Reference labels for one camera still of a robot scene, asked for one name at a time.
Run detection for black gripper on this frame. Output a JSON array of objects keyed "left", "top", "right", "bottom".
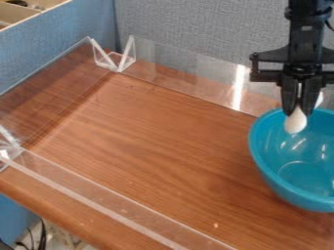
[{"left": 249, "top": 21, "right": 334, "bottom": 116}]

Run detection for white plush mushroom toy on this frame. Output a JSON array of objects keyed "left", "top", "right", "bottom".
[{"left": 284, "top": 106, "right": 307, "bottom": 134}]

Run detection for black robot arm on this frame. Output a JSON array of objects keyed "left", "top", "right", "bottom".
[{"left": 249, "top": 0, "right": 334, "bottom": 116}]

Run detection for blue plastic bowl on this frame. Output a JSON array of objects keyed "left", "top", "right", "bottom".
[{"left": 248, "top": 108, "right": 334, "bottom": 213}]

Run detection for clear acrylic back barrier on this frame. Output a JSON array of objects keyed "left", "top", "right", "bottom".
[{"left": 129, "top": 35, "right": 334, "bottom": 118}]

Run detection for clear acrylic barrier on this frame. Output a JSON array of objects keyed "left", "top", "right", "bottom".
[
  {"left": 0, "top": 125, "right": 236, "bottom": 250},
  {"left": 129, "top": 35, "right": 334, "bottom": 118},
  {"left": 0, "top": 36, "right": 94, "bottom": 96}
]

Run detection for clear acrylic left barrier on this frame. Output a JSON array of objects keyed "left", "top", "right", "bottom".
[{"left": 0, "top": 36, "right": 94, "bottom": 96}]

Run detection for clear acrylic front barrier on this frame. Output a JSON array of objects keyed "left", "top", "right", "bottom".
[{"left": 0, "top": 125, "right": 236, "bottom": 250}]

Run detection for wooden shelf box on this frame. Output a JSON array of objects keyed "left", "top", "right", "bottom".
[{"left": 0, "top": 0, "right": 73, "bottom": 32}]

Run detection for clear acrylic corner bracket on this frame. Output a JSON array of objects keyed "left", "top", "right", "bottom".
[{"left": 88, "top": 36, "right": 137, "bottom": 72}]

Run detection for black floor cables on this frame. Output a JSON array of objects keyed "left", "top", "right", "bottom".
[{"left": 0, "top": 218, "right": 49, "bottom": 250}]

